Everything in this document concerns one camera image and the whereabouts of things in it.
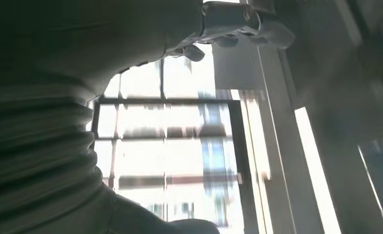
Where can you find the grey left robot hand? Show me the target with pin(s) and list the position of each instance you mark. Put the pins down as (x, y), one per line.
(81, 42)

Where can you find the long bright ceiling light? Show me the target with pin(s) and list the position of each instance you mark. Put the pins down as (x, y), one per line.
(314, 168)

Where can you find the window with dark frame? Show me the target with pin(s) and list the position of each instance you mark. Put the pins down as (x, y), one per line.
(178, 119)

